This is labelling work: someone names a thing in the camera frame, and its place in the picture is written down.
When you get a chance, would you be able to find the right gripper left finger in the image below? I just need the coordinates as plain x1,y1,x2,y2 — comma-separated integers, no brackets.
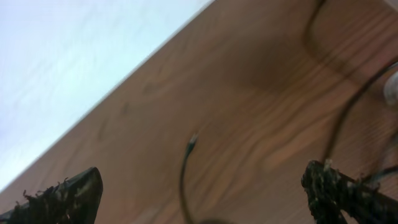
1,167,103,224

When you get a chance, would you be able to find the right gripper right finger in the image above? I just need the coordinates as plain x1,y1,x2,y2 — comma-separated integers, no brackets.
301,160,397,224

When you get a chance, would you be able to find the black usb cable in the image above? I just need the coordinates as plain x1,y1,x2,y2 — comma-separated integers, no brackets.
178,55,398,224

